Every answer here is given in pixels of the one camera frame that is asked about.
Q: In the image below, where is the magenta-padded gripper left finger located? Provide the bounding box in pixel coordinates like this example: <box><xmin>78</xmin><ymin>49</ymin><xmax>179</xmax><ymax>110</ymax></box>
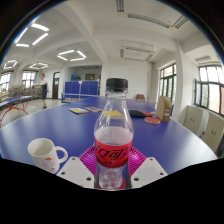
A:
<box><xmin>56</xmin><ymin>146</ymin><xmax>100</xmax><ymax>190</ymax></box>

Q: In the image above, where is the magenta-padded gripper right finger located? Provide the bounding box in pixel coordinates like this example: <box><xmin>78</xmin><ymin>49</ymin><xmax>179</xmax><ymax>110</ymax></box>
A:
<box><xmin>127</xmin><ymin>146</ymin><xmax>168</xmax><ymax>190</ymax></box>

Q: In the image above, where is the clear red-labelled drink bottle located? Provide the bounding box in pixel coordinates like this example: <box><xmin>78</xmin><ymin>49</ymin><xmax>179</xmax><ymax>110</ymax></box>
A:
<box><xmin>93</xmin><ymin>77</ymin><xmax>135</xmax><ymax>190</ymax></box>

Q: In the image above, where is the white ceramic mug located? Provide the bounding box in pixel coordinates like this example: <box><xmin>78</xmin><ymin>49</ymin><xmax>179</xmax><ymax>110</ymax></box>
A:
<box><xmin>27</xmin><ymin>137</ymin><xmax>69</xmax><ymax>175</ymax></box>

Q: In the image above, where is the red table tennis paddle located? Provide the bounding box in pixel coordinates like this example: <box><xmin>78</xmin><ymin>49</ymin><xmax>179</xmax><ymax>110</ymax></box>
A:
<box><xmin>144</xmin><ymin>116</ymin><xmax>162</xmax><ymax>125</ymax></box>

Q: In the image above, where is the black table tennis paddle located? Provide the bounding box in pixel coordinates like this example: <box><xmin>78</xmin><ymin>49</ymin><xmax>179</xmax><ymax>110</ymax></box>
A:
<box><xmin>128</xmin><ymin>109</ymin><xmax>148</xmax><ymax>118</ymax></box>

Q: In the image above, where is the yellow and blue booklet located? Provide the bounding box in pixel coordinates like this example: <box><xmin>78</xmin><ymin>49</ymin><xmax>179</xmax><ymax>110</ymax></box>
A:
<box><xmin>68</xmin><ymin>107</ymin><xmax>90</xmax><ymax>115</ymax></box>

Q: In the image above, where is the grey pamphlet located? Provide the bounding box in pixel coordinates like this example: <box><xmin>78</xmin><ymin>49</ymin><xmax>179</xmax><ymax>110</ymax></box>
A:
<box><xmin>83</xmin><ymin>105</ymin><xmax>103</xmax><ymax>113</ymax></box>

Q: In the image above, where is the brown cardboard box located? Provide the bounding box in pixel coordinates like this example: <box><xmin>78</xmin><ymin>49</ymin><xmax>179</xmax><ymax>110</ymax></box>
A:
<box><xmin>156</xmin><ymin>95</ymin><xmax>173</xmax><ymax>123</ymax></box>

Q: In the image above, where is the beige cabinet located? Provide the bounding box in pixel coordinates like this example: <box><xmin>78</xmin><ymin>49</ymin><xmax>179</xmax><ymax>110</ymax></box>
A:
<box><xmin>181</xmin><ymin>105</ymin><xmax>203</xmax><ymax>136</ymax></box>
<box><xmin>199</xmin><ymin>112</ymin><xmax>224</xmax><ymax>154</ymax></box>

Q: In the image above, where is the brown chair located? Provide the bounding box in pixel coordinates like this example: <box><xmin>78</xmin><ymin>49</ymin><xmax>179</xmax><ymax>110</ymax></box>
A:
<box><xmin>135</xmin><ymin>93</ymin><xmax>147</xmax><ymax>102</ymax></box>

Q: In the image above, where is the black waste bin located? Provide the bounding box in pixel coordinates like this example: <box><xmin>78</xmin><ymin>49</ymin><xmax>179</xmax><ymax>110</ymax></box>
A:
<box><xmin>216</xmin><ymin>133</ymin><xmax>224</xmax><ymax>158</ymax></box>

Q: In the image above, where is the folded blue table tennis table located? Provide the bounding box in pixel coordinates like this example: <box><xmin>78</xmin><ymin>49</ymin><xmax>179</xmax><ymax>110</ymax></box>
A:
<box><xmin>61</xmin><ymin>79</ymin><xmax>100</xmax><ymax>103</ymax></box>

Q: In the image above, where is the person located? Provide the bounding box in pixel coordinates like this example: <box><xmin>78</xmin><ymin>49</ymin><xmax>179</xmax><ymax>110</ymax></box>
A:
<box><xmin>38</xmin><ymin>73</ymin><xmax>50</xmax><ymax>110</ymax></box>

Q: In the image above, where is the dark door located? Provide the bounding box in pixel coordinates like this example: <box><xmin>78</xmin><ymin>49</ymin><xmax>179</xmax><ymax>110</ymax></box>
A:
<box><xmin>52</xmin><ymin>71</ymin><xmax>61</xmax><ymax>100</ymax></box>

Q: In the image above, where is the tall narrow dark-framed window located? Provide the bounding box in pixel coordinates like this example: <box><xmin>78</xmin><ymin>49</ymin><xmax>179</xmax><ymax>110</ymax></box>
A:
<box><xmin>159</xmin><ymin>63</ymin><xmax>177</xmax><ymax>103</ymax></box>

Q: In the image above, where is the red-legged table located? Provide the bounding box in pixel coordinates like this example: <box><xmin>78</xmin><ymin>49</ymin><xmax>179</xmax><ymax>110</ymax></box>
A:
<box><xmin>0</xmin><ymin>84</ymin><xmax>43</xmax><ymax>129</ymax></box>

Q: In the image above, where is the large dark-framed window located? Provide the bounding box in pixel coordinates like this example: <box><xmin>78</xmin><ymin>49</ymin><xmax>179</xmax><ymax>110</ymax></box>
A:
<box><xmin>194</xmin><ymin>64</ymin><xmax>224</xmax><ymax>116</ymax></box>

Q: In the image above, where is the group of ceiling lights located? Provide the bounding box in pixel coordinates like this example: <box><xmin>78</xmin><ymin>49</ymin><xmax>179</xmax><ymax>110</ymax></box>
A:
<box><xmin>3</xmin><ymin>22</ymin><xmax>88</xmax><ymax>70</ymax></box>

